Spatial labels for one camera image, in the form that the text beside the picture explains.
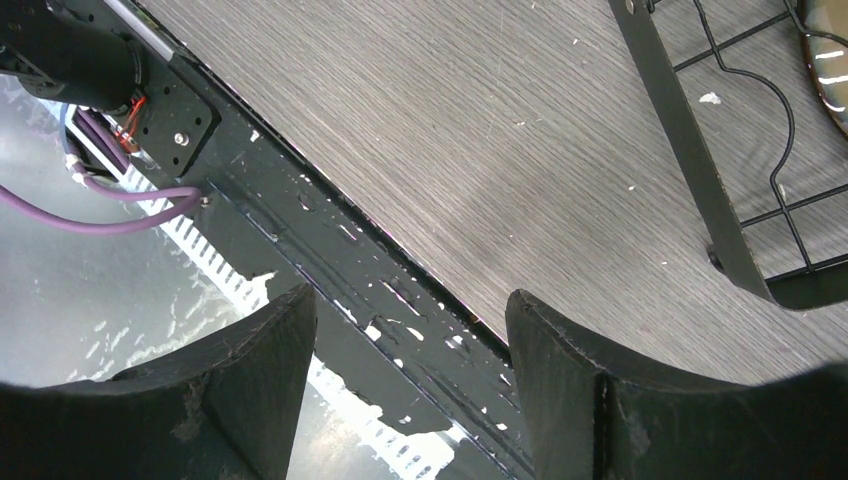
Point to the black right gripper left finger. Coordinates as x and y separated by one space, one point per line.
223 407

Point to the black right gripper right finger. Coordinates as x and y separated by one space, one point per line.
596 409

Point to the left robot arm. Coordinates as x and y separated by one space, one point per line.
58 57

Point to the dark blue glazed bowl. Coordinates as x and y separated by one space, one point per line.
827 59

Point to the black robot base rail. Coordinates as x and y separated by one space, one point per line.
396 356

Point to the black wire dish rack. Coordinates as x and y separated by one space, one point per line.
810 286

